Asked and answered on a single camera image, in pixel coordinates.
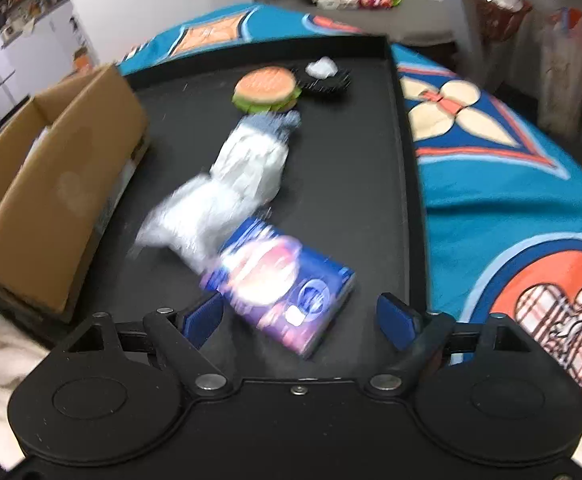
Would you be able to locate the red basket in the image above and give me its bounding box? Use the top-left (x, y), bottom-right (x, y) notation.
top-left (475, 0), bottom-right (532, 44)

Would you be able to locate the blue tissue packet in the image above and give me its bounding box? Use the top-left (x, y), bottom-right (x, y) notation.
top-left (200, 216), bottom-right (358, 359)

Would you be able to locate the white table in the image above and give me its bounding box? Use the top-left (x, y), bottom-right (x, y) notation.
top-left (438, 0), bottom-right (488, 80)

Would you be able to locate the white fluffy cloth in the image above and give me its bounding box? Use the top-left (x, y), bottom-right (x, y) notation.
top-left (0, 304), bottom-right (48, 471)

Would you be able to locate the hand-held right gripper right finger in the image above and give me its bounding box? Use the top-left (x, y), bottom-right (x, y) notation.
top-left (366, 292), bottom-right (542, 395)

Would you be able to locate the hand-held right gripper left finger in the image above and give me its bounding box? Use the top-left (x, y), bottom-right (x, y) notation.
top-left (53, 292), bottom-right (234, 397)

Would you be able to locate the burger plush toy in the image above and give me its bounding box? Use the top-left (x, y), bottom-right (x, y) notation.
top-left (233, 66), bottom-right (303, 114)

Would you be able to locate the white crumpled tissue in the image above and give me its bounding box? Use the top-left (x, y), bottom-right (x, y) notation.
top-left (305, 57), bottom-right (340, 80)

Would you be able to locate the brown cardboard box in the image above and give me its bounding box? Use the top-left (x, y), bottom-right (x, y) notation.
top-left (0, 62), bottom-right (152, 324)

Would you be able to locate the black plastic tray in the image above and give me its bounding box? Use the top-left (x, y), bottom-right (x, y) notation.
top-left (78, 35), bottom-right (432, 378)

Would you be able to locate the grey bench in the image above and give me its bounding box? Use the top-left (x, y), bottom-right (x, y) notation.
top-left (313, 0), bottom-right (458, 47)

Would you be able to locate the teal printed blanket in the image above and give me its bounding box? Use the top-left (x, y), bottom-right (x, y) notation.
top-left (113, 2), bottom-right (582, 423)

